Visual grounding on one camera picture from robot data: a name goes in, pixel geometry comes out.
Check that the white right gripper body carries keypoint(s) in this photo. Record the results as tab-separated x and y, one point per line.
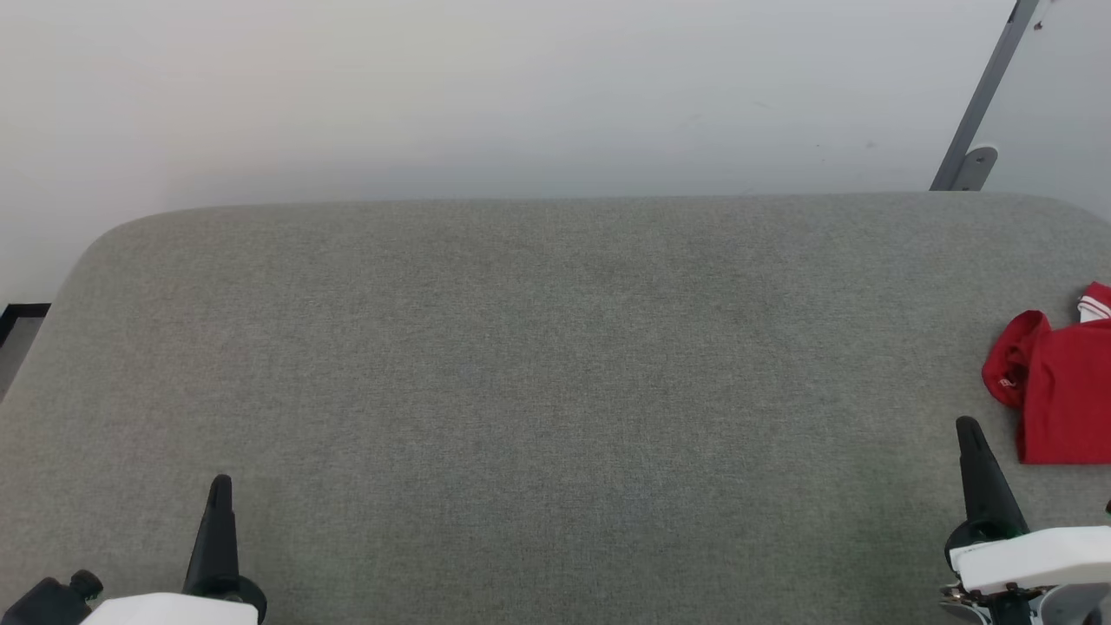
1041	560

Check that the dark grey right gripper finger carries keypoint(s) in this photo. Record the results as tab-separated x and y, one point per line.
985	486

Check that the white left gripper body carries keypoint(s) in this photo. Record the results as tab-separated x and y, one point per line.
174	612

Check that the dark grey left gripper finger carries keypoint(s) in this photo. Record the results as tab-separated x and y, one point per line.
217	547

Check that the white cloth corner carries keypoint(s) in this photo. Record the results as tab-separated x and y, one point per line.
1068	391

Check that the black skirting strip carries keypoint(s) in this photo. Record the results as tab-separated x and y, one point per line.
22	310

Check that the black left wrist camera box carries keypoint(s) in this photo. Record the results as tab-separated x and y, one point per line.
43	603

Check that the grey metal bracket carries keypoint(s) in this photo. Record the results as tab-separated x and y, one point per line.
976	165

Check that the grey metal post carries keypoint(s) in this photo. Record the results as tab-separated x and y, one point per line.
985	87

